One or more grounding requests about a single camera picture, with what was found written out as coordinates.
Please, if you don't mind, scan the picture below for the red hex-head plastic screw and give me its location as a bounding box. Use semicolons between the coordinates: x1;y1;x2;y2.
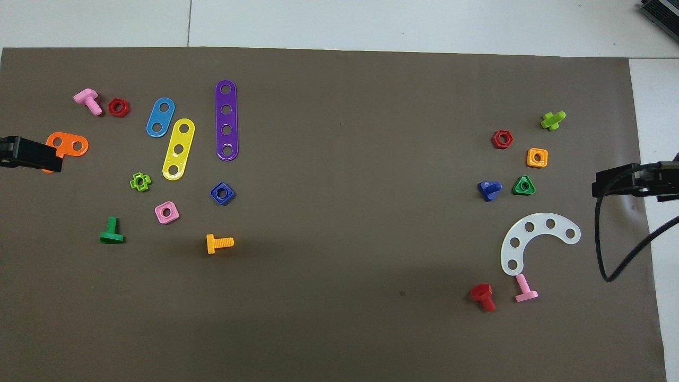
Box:
471;284;497;312

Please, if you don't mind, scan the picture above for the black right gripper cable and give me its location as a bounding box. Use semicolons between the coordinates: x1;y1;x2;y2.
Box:
594;163;679;282

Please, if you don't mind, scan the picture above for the lime cross-head plastic screw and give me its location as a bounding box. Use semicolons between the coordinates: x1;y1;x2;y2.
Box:
541;111;567;131

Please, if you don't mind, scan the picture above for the dark green plastic screw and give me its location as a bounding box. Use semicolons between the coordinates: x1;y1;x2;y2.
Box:
100;216;125;244

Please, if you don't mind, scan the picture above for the white curved five-hole strip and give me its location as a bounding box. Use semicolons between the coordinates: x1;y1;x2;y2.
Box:
501;213;581;276

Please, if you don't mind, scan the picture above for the purple four-hole plastic strip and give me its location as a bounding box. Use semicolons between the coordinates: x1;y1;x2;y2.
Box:
215;80;239;161

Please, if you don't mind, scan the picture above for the pink plastic screw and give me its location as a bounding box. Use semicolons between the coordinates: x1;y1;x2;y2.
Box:
515;274;539;303
73;89;103;116

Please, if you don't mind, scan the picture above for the brown table mat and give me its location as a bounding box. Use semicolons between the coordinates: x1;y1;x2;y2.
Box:
0;47;667;382

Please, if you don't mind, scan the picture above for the grey ribbed device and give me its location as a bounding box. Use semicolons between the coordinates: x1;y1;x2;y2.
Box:
639;0;679;28

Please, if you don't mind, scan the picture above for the blue triangle-head plastic screw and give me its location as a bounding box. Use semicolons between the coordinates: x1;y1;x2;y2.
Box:
478;181;503;202

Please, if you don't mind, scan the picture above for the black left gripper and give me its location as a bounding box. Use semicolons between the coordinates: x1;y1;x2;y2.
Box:
0;136;63;173

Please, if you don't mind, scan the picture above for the pink square plastic nut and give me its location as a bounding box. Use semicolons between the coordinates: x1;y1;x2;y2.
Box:
154;201;180;224

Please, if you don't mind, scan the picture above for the blue two-hole plastic strip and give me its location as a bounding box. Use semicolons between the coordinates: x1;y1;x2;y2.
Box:
146;98;176;138

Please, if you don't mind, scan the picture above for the yellow three-hole plastic strip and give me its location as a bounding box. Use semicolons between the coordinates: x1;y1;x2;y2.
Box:
162;118;196;181

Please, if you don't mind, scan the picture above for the orange plastic screw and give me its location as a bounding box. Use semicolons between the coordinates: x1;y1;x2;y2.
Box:
206;234;234;255

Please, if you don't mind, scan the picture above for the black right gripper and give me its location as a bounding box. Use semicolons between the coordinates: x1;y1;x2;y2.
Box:
593;159;679;202

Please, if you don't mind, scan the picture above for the blue square plastic nut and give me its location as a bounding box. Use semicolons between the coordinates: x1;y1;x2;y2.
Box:
211;182;236;205

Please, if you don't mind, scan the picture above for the orange three-hole corner plate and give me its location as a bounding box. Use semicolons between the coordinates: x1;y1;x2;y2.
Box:
45;132;89;173

